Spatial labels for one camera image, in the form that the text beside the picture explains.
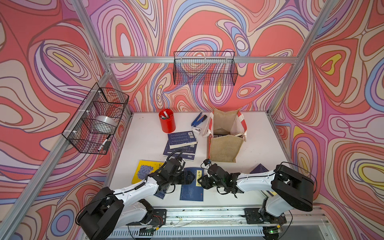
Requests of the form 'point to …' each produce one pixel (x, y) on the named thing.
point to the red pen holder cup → (167, 120)
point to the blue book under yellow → (161, 193)
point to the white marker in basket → (108, 137)
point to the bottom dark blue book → (190, 157)
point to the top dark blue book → (181, 139)
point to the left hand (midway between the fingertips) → (191, 179)
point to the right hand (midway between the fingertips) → (201, 184)
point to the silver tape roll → (106, 119)
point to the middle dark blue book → (186, 149)
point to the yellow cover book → (145, 167)
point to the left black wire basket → (91, 128)
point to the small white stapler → (196, 130)
